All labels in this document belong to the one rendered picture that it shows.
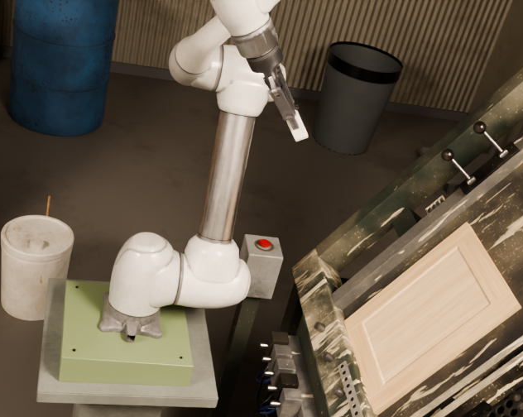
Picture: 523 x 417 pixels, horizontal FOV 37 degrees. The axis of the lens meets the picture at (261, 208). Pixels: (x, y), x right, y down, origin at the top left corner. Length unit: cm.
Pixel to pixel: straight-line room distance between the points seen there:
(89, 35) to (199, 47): 282
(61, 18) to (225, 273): 271
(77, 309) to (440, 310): 104
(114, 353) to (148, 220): 213
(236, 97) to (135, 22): 378
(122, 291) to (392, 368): 78
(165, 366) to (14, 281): 135
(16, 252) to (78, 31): 175
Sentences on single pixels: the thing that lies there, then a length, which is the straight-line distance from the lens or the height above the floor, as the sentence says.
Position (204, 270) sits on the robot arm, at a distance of 221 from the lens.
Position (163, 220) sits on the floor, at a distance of 430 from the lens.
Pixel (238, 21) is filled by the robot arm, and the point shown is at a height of 186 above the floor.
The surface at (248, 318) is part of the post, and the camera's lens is 274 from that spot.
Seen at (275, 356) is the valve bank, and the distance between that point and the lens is 244.
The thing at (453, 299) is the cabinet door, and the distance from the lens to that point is 219.
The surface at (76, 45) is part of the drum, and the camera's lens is 471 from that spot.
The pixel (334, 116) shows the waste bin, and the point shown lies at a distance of 541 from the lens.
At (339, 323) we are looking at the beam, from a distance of 240.
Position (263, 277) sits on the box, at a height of 84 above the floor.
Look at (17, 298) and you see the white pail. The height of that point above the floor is 12.
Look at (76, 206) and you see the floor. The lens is 430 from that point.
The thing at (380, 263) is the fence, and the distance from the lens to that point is 243.
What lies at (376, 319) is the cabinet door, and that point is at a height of 98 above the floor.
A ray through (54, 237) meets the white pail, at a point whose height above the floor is 36.
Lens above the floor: 235
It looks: 31 degrees down
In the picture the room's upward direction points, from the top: 15 degrees clockwise
